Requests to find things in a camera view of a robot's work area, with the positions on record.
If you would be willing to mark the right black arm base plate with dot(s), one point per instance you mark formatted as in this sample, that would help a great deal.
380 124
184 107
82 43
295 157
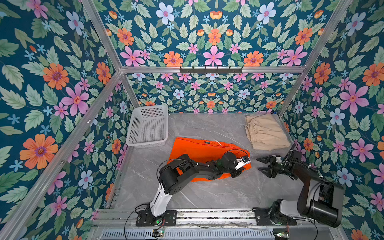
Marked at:
261 217

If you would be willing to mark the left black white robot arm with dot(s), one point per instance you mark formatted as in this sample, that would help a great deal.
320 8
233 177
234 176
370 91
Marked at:
177 174

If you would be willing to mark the white vented cable duct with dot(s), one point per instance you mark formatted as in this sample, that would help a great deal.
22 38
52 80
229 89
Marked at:
188 234

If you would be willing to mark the beige drawstring shorts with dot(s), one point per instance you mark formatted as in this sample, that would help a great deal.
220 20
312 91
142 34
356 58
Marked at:
265 133

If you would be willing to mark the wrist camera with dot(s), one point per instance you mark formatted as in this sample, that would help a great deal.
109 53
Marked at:
241 162
293 156

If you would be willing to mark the white perforated plastic basket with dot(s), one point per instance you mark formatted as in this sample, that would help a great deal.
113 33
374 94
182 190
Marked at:
148 127

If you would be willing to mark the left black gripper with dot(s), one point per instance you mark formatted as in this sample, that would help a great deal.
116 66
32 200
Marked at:
238 172

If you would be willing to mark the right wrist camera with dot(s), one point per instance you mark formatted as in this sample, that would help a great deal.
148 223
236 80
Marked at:
293 156

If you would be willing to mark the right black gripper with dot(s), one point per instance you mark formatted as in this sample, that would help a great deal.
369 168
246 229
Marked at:
272 160

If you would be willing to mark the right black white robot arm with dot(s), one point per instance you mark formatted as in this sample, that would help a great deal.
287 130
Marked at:
319 201

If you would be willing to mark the orange shorts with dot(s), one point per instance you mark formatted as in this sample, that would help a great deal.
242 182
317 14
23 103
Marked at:
204 151

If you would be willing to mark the black hook rail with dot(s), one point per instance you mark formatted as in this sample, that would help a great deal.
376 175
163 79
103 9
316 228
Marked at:
210 70

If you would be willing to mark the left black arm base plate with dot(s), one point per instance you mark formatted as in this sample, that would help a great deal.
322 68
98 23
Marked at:
146 219

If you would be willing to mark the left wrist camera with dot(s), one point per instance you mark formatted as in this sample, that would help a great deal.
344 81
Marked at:
241 162

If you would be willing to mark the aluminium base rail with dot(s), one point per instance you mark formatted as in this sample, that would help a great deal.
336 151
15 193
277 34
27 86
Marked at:
222 218

